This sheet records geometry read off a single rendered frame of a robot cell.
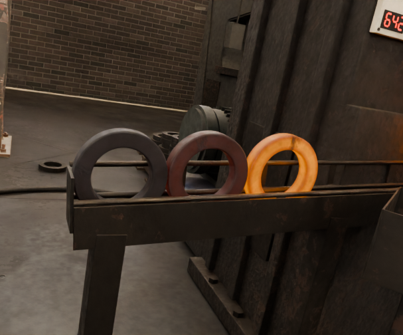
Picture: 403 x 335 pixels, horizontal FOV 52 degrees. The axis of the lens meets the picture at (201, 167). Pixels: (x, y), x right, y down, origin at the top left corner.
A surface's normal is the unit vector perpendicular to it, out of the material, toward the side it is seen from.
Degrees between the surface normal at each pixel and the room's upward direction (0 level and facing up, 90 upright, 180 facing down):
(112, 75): 90
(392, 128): 90
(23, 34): 90
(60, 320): 0
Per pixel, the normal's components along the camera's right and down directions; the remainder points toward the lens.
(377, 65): 0.38, 0.30
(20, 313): 0.18, -0.95
